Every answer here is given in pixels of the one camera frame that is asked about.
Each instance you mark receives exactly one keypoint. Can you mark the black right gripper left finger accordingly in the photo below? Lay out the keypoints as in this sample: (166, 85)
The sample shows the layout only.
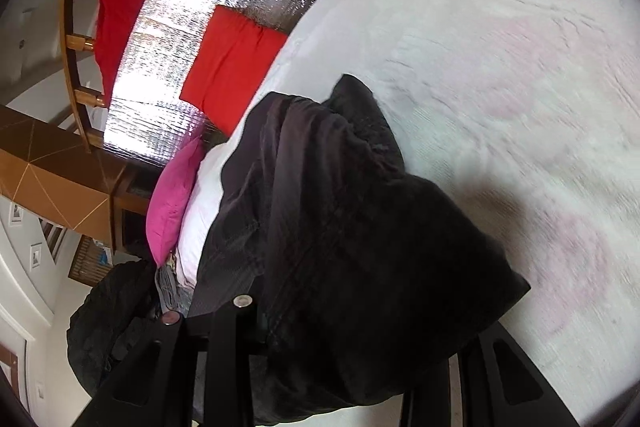
(179, 360)

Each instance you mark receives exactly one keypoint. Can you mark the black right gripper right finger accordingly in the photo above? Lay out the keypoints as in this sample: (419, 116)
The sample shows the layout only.
(500, 386)

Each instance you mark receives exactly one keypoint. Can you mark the black quilted jacket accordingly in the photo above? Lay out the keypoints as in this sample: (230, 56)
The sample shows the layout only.
(371, 277)

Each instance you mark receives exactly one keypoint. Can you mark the black clothes pile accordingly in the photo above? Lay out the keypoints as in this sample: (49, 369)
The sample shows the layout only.
(111, 321)

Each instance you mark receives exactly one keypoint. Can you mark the grey clothes pile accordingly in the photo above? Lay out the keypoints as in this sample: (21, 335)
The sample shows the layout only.
(172, 295)

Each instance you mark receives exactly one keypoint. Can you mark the magenta pillow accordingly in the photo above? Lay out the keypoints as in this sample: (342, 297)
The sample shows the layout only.
(169, 199)

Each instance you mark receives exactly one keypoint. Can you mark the brown wooden wardrobe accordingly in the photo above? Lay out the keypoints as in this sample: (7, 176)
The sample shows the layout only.
(51, 173)

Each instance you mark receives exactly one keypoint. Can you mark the red square cushion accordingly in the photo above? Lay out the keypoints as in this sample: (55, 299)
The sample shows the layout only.
(232, 62)

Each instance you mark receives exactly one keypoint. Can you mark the white pink embossed blanket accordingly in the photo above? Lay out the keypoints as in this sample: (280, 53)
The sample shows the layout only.
(526, 113)

